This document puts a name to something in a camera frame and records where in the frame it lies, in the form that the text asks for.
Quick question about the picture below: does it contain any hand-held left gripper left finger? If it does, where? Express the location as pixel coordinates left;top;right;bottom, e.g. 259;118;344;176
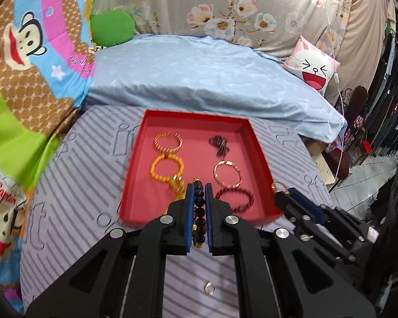
27;184;194;318

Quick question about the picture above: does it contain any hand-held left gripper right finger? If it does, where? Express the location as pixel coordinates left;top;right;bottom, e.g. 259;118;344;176
204;182;377;318

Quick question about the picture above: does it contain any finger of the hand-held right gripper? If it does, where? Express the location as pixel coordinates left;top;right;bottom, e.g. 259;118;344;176
274;192;357;266
285;187;339;236

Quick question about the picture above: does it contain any dark brown bead bracelet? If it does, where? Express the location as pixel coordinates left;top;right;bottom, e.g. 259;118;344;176
192;177;206;249

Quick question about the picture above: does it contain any dark red bead bracelet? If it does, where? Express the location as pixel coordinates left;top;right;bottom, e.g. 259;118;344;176
215;186;255;213

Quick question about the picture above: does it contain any gold charm pendant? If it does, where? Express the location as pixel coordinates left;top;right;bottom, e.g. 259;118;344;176
167;174;188;201

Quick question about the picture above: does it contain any smooth gold bangle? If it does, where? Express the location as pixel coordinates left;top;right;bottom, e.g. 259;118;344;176
213;161;243;188

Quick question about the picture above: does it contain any gold ring bracelet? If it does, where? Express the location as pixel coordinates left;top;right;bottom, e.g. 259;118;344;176
271;181;291;194

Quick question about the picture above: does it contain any orange bead bracelet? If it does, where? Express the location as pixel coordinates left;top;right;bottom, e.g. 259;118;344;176
149;154;186;184

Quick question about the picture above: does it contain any gold chain-pattern bangle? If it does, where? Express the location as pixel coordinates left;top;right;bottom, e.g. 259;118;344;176
153;132;183;154

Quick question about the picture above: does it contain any purple garnet bead string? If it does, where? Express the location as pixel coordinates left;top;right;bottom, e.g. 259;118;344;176
208;135;231;156

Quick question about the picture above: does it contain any red shallow box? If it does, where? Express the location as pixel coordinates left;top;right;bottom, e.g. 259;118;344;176
118;109;284;229

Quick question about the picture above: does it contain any grey striped bedsheet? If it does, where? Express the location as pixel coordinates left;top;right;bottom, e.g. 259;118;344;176
20;104;339;318

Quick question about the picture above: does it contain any rack of hanging clothes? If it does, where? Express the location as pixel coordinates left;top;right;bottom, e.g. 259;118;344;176
365;7;398;163

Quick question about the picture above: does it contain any laughing cat face cushion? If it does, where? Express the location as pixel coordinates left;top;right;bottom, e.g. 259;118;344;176
282;35;340;95

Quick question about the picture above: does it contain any light blue quilt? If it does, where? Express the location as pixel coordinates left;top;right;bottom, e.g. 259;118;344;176
86;34;347;140

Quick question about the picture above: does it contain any beige curtain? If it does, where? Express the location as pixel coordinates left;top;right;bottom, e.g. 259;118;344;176
332;0;397;107

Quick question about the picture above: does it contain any cartoon monkey printed blanket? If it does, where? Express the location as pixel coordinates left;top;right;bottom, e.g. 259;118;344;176
0;0;100;305

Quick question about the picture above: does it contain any green pillow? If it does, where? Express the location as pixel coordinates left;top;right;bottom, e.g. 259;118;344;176
89;9;136;48

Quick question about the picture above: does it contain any grey floral sheet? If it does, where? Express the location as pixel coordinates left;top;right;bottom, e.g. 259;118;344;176
93;0;357;60

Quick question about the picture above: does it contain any wooden bed frame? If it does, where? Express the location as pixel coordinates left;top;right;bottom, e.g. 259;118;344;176
305;139;335;186

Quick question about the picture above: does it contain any white cable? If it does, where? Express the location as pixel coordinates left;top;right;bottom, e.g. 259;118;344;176
318;0;349;186

